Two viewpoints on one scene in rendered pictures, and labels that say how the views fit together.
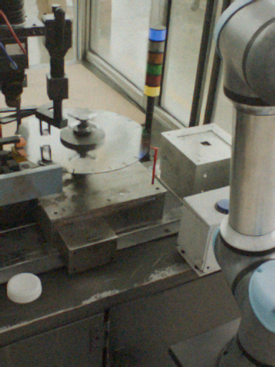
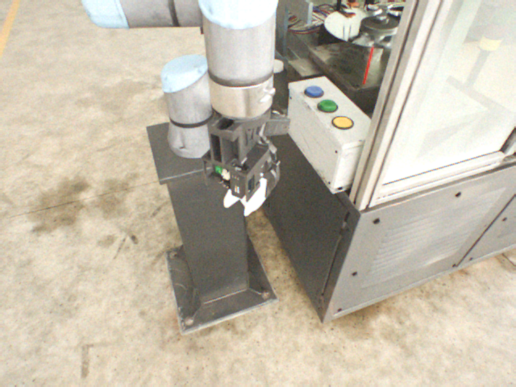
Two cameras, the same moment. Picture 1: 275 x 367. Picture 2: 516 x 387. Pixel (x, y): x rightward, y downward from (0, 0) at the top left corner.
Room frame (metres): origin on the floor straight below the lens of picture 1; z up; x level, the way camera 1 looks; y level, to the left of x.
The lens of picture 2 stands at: (0.91, -0.97, 1.34)
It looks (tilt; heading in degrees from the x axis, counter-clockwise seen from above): 47 degrees down; 101
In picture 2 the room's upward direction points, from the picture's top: straight up
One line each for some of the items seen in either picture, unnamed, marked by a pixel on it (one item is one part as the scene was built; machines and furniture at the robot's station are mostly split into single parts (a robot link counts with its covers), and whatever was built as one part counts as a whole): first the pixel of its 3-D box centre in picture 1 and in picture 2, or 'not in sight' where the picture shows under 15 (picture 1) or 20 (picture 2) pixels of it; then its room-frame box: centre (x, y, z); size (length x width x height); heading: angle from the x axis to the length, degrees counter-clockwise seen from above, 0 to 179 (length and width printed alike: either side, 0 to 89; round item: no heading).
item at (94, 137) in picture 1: (82, 132); (380, 21); (1.07, 0.16, 0.96); 0.11 x 0.11 x 0.03
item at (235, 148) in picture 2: not in sight; (240, 146); (0.82, -0.62, 1.05); 0.09 x 0.08 x 0.12; 71
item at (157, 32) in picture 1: (157, 33); not in sight; (1.33, 0.00, 1.14); 0.05 x 0.04 x 0.03; 31
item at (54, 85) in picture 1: (56, 54); not in sight; (1.01, 0.21, 1.17); 0.06 x 0.05 x 0.20; 112
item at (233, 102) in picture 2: not in sight; (243, 90); (0.82, -0.61, 1.13); 0.08 x 0.08 x 0.05
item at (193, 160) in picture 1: (202, 166); not in sight; (1.19, -0.16, 0.82); 0.18 x 0.18 x 0.15; 31
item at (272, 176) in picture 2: not in sight; (263, 173); (0.85, -0.60, 0.99); 0.05 x 0.02 x 0.09; 161
